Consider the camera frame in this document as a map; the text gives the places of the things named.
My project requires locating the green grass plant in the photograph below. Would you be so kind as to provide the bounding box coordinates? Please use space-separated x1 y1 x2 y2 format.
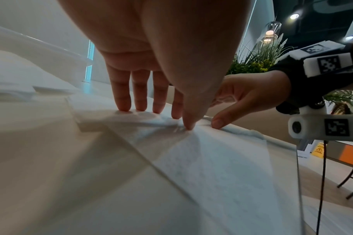
225 32 296 75

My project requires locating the white folded paper stack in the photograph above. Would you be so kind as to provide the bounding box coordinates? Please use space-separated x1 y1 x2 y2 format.
0 48 81 102

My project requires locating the green fern plant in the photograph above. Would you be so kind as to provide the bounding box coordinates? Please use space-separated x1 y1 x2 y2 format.
324 89 353 115

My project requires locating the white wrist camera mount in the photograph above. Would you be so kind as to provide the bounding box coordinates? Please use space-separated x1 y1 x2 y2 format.
287 40 353 141

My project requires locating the person's left hand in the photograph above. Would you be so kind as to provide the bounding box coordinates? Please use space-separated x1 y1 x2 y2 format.
56 0 253 131

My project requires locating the glass pendant lamp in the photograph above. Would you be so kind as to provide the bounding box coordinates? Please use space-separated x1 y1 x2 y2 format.
261 21 283 43

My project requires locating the yellow floor sign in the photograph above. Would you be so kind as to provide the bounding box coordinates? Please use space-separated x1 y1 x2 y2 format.
311 142 325 158

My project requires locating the black cable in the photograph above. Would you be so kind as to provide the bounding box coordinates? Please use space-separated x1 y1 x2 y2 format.
316 139 329 235

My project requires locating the black wrist band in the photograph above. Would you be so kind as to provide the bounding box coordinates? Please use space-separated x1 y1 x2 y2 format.
268 42 353 115

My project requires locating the clear plastic container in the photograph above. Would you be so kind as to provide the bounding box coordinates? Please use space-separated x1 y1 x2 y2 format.
0 23 96 86

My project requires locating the person's right hand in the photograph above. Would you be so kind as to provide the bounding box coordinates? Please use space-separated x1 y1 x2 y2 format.
210 70 291 129

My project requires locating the white tissue sheet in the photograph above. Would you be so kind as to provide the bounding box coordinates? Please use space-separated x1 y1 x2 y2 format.
75 110 306 235

